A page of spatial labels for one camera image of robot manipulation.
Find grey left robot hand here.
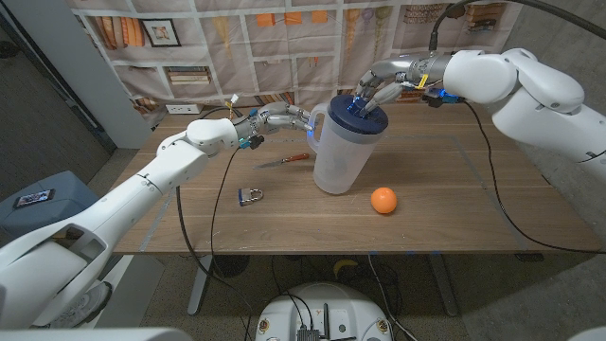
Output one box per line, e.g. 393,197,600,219
234,100,315,143

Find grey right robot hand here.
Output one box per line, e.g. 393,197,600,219
353,52,452,117

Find dark blue pitcher lid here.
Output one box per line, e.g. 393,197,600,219
328,94,389,135

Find translucent plastic pitcher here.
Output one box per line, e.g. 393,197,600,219
306,97,390,196

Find silver padlock with blue base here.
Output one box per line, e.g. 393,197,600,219
237,187,265,207

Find printed bookshelf backdrop cloth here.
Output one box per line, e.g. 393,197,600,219
65,0,526,129

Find white power outlet strip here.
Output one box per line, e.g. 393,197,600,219
165,103,205,116

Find orange fruit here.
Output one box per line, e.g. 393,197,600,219
370,187,399,215

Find black round floor object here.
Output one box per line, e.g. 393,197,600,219
212,254,251,279

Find yellow curved floor object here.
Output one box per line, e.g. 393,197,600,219
332,258,360,279

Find grey metal table leg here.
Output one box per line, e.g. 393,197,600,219
428,254,460,317
187,254,214,316

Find white robot torso base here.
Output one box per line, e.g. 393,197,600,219
255,282,394,341

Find blue-grey storage bin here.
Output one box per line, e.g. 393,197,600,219
0,170,101,241

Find black smartphone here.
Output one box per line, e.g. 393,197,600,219
12,188,57,210

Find white connector with yellow wire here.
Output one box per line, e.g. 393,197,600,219
225,93,241,119

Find thick black cable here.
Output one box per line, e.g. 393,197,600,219
428,0,606,52
174,106,255,341

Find thin black cable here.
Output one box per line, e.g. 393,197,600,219
209,145,241,260
462,99,606,256

